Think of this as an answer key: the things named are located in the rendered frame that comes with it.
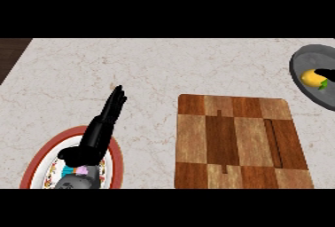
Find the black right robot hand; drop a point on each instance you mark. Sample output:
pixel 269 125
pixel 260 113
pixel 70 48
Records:
pixel 326 73

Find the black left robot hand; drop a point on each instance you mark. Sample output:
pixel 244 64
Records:
pixel 98 133

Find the yellow lemon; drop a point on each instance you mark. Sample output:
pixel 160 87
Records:
pixel 312 78

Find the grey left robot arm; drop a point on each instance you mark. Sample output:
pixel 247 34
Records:
pixel 74 181

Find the grey pan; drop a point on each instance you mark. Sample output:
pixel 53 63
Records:
pixel 312 60

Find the brown wooden cutting board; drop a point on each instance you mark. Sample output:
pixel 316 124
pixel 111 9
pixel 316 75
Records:
pixel 238 142

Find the red rimmed white plate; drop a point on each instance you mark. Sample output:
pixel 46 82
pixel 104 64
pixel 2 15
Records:
pixel 114 159

